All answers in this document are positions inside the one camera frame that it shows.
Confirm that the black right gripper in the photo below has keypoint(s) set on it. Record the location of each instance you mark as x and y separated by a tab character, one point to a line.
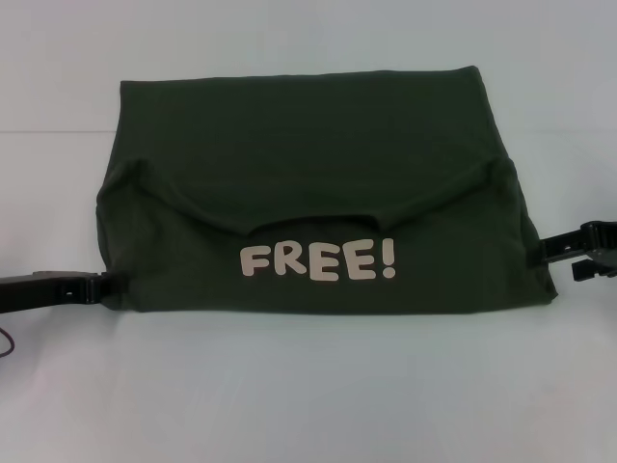
605	241

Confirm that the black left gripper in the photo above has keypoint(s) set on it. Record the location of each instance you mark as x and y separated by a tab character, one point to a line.
43	291

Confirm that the dark green t-shirt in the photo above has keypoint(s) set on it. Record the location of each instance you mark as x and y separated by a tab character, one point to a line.
318	193

